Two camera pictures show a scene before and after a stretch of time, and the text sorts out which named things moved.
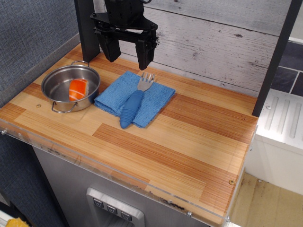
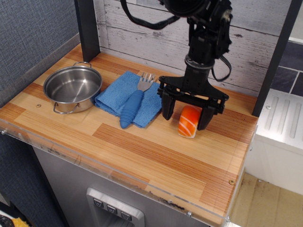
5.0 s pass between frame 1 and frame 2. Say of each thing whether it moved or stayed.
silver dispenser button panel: stayed
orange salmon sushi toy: moved
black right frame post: stayed
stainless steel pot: stayed
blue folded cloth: stayed
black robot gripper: moved
